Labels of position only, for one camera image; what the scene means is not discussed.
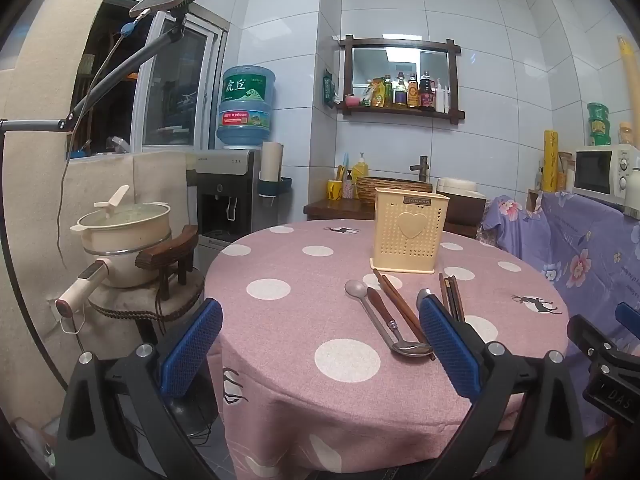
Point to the stack of green tubs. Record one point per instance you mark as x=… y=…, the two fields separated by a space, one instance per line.
x=597 y=125

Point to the brown wooden chopstick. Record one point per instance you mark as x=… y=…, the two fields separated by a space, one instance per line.
x=443 y=287
x=401 y=301
x=395 y=306
x=458 y=296

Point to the small patterned cup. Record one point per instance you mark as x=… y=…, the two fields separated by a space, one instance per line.
x=349 y=190

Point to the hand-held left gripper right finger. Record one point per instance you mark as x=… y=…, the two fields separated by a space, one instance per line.
x=447 y=345

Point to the yellow soap pump bottle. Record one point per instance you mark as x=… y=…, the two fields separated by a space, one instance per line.
x=360 y=170

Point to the blue-grey cup holder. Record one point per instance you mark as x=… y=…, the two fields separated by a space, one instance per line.
x=275 y=186

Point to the yellow mug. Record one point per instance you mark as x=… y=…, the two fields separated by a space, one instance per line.
x=335 y=191

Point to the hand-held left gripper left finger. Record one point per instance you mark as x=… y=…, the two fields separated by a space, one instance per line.
x=192 y=345

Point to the grey water dispenser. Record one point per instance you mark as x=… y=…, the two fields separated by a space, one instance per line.
x=220 y=170

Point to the amber sauce bottle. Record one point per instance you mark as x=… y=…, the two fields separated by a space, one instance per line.
x=412 y=95

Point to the cream cup dispenser tube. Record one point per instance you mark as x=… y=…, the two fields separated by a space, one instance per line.
x=272 y=160

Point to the black round stand base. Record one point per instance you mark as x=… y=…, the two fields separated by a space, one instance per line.
x=195 y=420

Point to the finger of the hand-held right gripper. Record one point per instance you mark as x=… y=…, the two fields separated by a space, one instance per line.
x=629 y=314
x=592 y=335

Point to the green yellow snack packet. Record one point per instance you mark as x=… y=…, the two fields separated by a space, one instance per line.
x=372 y=94

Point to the pink polka dot tablecloth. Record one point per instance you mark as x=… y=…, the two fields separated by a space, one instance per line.
x=300 y=320

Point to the yellow wrap roll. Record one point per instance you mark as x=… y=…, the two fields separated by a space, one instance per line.
x=550 y=160

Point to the dark bottle purple label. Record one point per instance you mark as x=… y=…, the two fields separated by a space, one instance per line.
x=400 y=94

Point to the bronze faucet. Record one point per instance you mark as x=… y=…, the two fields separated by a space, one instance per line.
x=422 y=167

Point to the yellow green bottle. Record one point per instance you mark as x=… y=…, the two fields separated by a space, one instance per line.
x=388 y=92

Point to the wooden framed mirror shelf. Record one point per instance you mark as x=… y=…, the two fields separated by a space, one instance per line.
x=370 y=65

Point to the dark wooden vanity counter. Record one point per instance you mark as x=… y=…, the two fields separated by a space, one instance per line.
x=330 y=208

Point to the green hanging wall pouch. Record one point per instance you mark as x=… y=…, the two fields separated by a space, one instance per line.
x=328 y=89

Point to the white framed glass door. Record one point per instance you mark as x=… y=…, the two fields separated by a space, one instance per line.
x=175 y=85

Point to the pale yellow tall tube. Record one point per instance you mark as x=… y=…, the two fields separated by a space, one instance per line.
x=627 y=70

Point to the all-metal spoon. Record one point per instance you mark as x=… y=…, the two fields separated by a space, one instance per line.
x=356 y=289
x=424 y=294

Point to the purple floral cloth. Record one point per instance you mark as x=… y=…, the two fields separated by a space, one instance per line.
x=575 y=240

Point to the woven pattern wash basin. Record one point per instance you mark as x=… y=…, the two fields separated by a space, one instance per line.
x=366 y=186

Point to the cream plastic utensil holder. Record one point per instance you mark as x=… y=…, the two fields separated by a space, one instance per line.
x=395 y=240

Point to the white brown rice cooker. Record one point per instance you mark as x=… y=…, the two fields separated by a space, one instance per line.
x=457 y=186

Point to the white microwave oven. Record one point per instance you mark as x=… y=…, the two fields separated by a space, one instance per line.
x=592 y=170

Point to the cream stockpot with lid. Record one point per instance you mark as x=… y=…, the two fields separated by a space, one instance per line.
x=125 y=230

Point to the beige cloth cover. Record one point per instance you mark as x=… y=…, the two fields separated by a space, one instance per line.
x=30 y=85

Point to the blue toothbrush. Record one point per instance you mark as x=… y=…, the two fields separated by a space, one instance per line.
x=341 y=167

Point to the small open box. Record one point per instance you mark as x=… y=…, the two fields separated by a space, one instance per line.
x=534 y=197

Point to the dark soy sauce bottle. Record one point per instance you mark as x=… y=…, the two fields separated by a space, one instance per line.
x=426 y=95

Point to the blue water jug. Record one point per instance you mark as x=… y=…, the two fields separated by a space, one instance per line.
x=245 y=110

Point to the white slim bottle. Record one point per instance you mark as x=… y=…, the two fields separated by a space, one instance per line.
x=439 y=97
x=447 y=101

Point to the pink round container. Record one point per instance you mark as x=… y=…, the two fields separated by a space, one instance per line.
x=351 y=101

